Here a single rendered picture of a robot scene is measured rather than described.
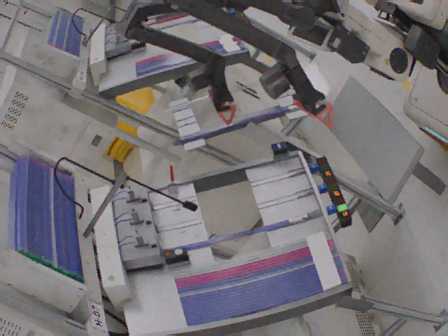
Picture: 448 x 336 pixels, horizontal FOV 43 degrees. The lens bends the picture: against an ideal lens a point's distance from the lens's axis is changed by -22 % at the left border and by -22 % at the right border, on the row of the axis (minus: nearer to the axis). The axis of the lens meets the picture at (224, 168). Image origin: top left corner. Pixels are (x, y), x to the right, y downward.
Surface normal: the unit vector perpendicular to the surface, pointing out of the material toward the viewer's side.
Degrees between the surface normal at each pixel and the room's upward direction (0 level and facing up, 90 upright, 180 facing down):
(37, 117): 90
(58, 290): 90
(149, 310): 45
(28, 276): 90
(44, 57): 90
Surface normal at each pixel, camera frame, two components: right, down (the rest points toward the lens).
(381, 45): 0.38, 0.34
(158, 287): -0.14, -0.76
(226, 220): 0.19, 0.62
